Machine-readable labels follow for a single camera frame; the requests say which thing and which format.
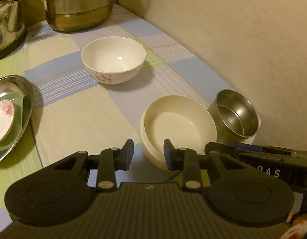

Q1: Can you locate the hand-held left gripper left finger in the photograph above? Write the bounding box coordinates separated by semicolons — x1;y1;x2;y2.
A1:
53;139;134;193

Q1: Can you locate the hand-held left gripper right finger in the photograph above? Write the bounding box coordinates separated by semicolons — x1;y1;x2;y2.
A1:
163;139;243;193

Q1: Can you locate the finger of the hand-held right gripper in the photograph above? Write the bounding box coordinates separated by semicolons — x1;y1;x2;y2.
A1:
229;142;262;152
205;142;240;160

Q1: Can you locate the small stainless steel cup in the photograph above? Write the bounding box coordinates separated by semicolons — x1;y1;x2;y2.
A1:
208;90;259;143

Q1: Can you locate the cream ribbed bowl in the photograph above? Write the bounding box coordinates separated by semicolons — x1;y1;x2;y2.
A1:
140;96;217;171

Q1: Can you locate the white floral bowl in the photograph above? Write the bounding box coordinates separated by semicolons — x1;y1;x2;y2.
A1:
81;37;146;85

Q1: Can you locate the green square plate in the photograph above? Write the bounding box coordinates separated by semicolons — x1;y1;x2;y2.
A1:
0;90;32;152

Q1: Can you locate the large stainless steel basin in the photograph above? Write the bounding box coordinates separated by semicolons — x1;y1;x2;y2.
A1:
0;75;35;165

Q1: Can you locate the small floral saucer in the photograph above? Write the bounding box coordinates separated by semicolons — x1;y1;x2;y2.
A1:
0;99;15;144

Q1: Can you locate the checked tablecloth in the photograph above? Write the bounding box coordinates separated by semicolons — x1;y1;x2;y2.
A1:
0;4;263;229

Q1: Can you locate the stainless steel steamer pot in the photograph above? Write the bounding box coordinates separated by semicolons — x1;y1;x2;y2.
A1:
29;0;134;33

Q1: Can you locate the stainless steel kettle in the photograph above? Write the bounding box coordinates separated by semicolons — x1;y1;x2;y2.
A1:
0;0;28;63

